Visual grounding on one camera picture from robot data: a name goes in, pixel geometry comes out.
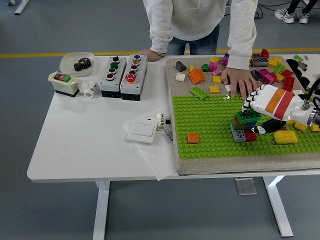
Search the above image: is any lime green square brick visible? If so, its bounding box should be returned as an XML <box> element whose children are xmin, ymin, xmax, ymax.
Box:
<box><xmin>272</xmin><ymin>63</ymin><xmax>288</xmax><ymax>75</ymax></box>

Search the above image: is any wide orange brick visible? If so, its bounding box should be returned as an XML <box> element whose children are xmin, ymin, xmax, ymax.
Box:
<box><xmin>187</xmin><ymin>67</ymin><xmax>207</xmax><ymax>85</ymax></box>

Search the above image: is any white wall switch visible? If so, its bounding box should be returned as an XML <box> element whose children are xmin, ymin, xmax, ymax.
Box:
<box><xmin>126</xmin><ymin>119</ymin><xmax>158</xmax><ymax>145</ymax></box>

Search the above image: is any yellow curved brick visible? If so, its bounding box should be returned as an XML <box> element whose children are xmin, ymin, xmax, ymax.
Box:
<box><xmin>273</xmin><ymin>129</ymin><xmax>299</xmax><ymax>145</ymax></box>

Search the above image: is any grey four-button control box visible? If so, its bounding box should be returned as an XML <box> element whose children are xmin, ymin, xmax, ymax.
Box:
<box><xmin>99</xmin><ymin>55</ymin><xmax>128</xmax><ymax>98</ymax></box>

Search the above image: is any white pipe tee fitting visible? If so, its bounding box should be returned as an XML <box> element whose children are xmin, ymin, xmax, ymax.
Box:
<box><xmin>77</xmin><ymin>80</ymin><xmax>99</xmax><ymax>99</ymax></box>

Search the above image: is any white printed label strip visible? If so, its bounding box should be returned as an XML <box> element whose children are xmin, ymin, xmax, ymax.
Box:
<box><xmin>162</xmin><ymin>127</ymin><xmax>175</xmax><ymax>145</ymax></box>

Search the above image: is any white tube with writing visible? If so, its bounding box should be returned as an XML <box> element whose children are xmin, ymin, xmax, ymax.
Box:
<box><xmin>155</xmin><ymin>112</ymin><xmax>166</xmax><ymax>132</ymax></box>

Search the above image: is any lime green long brick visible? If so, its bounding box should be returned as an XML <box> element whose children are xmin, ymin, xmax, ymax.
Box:
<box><xmin>189</xmin><ymin>85</ymin><xmax>210</xmax><ymax>100</ymax></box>

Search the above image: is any lime green studded baseplate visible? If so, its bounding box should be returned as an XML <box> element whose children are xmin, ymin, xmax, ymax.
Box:
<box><xmin>172</xmin><ymin>91</ymin><xmax>320</xmax><ymax>160</ymax></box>

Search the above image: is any white paper sheet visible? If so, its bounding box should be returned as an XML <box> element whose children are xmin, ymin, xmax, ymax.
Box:
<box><xmin>121</xmin><ymin>117</ymin><xmax>177</xmax><ymax>181</ymax></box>

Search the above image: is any red long brick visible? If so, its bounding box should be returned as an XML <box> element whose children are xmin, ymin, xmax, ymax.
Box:
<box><xmin>282</xmin><ymin>76</ymin><xmax>296</xmax><ymax>92</ymax></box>

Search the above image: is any large magenta brick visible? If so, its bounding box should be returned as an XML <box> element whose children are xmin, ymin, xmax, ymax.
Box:
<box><xmin>261</xmin><ymin>73</ymin><xmax>278</xmax><ymax>86</ymax></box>

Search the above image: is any person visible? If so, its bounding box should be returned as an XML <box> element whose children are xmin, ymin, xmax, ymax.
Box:
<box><xmin>137</xmin><ymin>0</ymin><xmax>259</xmax><ymax>99</ymax></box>
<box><xmin>274</xmin><ymin>0</ymin><xmax>320</xmax><ymax>25</ymax></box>

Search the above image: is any silver floor plate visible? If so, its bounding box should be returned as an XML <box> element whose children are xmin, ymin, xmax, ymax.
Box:
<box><xmin>234</xmin><ymin>177</ymin><xmax>258</xmax><ymax>196</ymax></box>

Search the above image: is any person's right hand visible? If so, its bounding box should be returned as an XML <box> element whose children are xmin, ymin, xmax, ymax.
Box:
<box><xmin>137</xmin><ymin>48</ymin><xmax>168</xmax><ymax>62</ymax></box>

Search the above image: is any grey square brick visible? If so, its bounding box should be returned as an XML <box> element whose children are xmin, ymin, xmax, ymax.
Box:
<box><xmin>230</xmin><ymin>127</ymin><xmax>247</xmax><ymax>143</ymax></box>

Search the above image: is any dark green long brick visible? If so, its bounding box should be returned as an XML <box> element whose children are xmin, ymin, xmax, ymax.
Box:
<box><xmin>235</xmin><ymin>110</ymin><xmax>263</xmax><ymax>124</ymax></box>
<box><xmin>230</xmin><ymin>122</ymin><xmax>256</xmax><ymax>131</ymax></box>

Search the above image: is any brown square brick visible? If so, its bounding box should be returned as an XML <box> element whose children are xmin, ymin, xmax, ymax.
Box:
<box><xmin>232</xmin><ymin>116</ymin><xmax>248</xmax><ymax>128</ymax></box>

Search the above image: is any grey-brown mat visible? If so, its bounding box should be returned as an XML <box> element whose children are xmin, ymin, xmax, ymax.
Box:
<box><xmin>165</xmin><ymin>55</ymin><xmax>320</xmax><ymax>176</ymax></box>

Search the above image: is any white plastic bowl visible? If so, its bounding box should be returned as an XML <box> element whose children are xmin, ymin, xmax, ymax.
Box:
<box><xmin>59</xmin><ymin>51</ymin><xmax>96</xmax><ymax>77</ymax></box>

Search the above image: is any black floor cable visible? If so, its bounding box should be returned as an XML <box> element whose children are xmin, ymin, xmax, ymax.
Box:
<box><xmin>254</xmin><ymin>1</ymin><xmax>291</xmax><ymax>19</ymax></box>

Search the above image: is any cream red-green switch box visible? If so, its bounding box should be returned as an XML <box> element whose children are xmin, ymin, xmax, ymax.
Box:
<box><xmin>47</xmin><ymin>70</ymin><xmax>80</xmax><ymax>98</ymax></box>

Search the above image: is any white desk foot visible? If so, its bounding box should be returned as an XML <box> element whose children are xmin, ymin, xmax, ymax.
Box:
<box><xmin>7</xmin><ymin>0</ymin><xmax>31</xmax><ymax>15</ymax></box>

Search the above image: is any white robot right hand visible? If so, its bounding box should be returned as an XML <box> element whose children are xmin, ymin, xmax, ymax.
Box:
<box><xmin>241</xmin><ymin>84</ymin><xmax>313</xmax><ymax>136</ymax></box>

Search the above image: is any person's left hand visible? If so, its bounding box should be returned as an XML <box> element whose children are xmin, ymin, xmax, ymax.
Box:
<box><xmin>221</xmin><ymin>66</ymin><xmax>258</xmax><ymax>99</ymax></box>

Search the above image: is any orange square brick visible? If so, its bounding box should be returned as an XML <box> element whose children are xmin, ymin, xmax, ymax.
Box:
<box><xmin>187</xmin><ymin>132</ymin><xmax>201</xmax><ymax>145</ymax></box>

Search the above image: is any grey emergency-stop control box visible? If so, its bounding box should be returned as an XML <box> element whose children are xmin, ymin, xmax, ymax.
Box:
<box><xmin>119</xmin><ymin>53</ymin><xmax>148</xmax><ymax>102</ymax></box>

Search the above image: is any small dark grey slope brick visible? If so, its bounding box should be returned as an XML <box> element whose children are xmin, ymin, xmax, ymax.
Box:
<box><xmin>174</xmin><ymin>60</ymin><xmax>187</xmax><ymax>72</ymax></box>

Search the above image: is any light grey long brick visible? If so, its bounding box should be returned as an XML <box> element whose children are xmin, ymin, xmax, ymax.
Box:
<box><xmin>249</xmin><ymin>57</ymin><xmax>270</xmax><ymax>68</ymax></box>

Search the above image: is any white table leg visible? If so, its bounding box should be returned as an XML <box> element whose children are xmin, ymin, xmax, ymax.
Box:
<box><xmin>262</xmin><ymin>175</ymin><xmax>295</xmax><ymax>238</ymax></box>
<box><xmin>92</xmin><ymin>180</ymin><xmax>111</xmax><ymax>240</ymax></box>

